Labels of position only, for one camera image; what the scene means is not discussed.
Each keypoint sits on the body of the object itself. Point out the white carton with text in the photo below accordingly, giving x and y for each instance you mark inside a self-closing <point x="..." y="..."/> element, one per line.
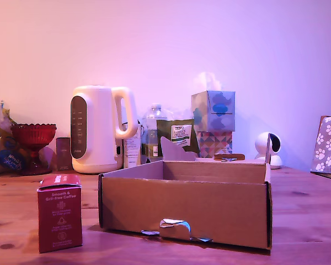
<point x="132" y="151"/>

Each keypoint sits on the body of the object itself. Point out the small dark brown box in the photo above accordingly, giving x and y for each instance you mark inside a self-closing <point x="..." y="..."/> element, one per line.
<point x="63" y="154"/>

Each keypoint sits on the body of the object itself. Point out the small white round camera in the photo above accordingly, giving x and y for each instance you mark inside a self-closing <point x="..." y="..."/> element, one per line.
<point x="262" y="145"/>

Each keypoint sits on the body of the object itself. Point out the white electric kettle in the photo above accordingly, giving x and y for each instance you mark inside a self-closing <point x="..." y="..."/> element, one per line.
<point x="99" y="124"/>

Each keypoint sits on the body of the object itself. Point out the cloud print tissue box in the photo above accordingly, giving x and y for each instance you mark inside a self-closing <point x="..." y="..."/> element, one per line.
<point x="218" y="110"/>

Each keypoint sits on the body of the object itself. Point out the red coffee filter carton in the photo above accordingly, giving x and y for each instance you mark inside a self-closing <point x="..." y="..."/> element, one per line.
<point x="60" y="218"/>

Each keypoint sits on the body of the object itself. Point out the red glass footed bowl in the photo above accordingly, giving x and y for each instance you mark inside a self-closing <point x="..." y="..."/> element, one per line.
<point x="33" y="135"/>

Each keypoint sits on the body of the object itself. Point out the green pouch with white label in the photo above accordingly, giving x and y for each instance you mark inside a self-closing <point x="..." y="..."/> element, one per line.
<point x="179" y="132"/>

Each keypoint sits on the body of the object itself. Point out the clear plastic bottle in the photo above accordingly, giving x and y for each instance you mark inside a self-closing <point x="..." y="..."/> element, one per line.
<point x="150" y="129"/>

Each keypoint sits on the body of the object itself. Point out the geometric pattern tissue box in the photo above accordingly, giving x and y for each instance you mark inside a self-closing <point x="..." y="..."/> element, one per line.
<point x="215" y="143"/>

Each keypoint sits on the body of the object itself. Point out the crinkled bag with blue print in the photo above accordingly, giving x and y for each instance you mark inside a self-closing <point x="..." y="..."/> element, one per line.
<point x="0" y="143"/>

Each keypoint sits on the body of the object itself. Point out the open brown cardboard box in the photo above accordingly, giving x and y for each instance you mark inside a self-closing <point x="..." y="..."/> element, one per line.
<point x="198" y="209"/>

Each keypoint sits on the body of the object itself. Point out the white tissue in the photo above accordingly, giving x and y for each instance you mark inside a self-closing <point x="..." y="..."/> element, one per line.
<point x="208" y="81"/>

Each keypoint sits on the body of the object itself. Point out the grey paw print cloth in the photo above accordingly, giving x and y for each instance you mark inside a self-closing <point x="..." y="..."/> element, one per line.
<point x="329" y="143"/>

